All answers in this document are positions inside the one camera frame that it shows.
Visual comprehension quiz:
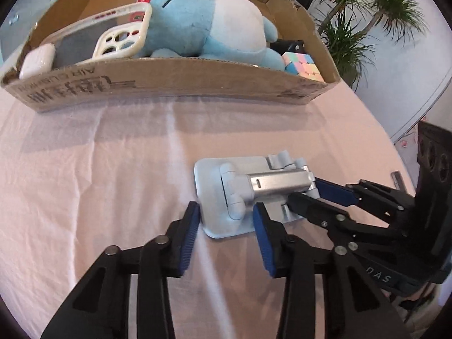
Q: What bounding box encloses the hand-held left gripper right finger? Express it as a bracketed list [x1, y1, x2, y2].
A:
[252, 203, 412, 339]

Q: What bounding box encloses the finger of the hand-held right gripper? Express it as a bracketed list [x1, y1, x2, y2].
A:
[314, 177, 418, 230]
[288, 193, 410, 259]

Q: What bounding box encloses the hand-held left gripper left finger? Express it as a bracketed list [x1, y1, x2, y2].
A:
[40, 201, 202, 339]

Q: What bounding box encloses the light blue phone stand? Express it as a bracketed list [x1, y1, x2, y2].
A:
[194, 151, 320, 240]

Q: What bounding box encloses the pastel puzzle cube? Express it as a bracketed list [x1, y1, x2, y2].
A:
[281, 51, 326, 84]

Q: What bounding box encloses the brown cardboard box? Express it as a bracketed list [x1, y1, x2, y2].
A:
[0, 0, 342, 114]

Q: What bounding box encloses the blue plush toy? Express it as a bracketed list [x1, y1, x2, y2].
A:
[133, 0, 286, 72]

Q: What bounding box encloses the clear phone case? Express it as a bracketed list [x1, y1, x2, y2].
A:
[45, 2, 153, 68]

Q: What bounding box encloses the white earbuds case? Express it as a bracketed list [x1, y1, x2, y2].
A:
[18, 43, 57, 80]

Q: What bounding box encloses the white calligraphy banner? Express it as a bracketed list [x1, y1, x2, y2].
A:
[388, 72, 452, 149]

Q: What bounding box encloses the black flat packet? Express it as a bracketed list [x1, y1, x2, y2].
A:
[270, 38, 305, 58]

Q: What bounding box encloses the green potted palm plant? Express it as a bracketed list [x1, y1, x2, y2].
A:
[311, 0, 430, 93]

